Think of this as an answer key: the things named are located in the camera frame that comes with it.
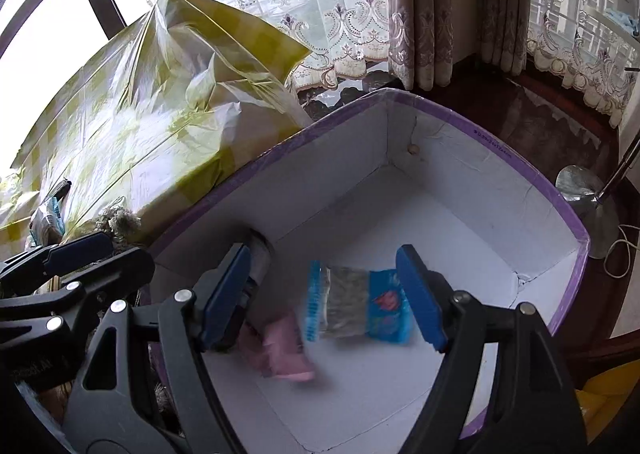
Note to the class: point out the silver lamp base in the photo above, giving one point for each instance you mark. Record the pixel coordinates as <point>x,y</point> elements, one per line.
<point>581,188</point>

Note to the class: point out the pink curtain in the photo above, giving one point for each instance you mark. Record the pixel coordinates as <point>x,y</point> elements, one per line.
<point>428,36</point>

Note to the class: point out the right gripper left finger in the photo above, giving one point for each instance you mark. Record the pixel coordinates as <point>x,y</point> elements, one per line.
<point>112,401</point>

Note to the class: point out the yellow checkered tablecloth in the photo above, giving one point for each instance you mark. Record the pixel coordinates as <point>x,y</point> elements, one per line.
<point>164,112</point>

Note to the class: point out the pink snack packet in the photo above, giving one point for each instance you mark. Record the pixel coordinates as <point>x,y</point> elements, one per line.
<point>278,351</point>

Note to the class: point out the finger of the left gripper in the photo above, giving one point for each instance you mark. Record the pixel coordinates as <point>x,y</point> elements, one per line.
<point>45,291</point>
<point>80,248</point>

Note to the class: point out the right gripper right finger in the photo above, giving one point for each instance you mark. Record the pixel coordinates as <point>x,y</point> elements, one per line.
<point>501,386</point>

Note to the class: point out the blue clear seed bag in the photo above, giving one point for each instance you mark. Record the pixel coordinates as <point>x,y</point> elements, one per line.
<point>343,303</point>

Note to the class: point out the purple white cardboard box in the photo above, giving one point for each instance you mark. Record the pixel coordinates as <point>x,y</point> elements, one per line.
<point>387,170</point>

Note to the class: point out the striped towel cushion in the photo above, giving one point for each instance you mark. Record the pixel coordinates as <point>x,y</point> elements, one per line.
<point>123,226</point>

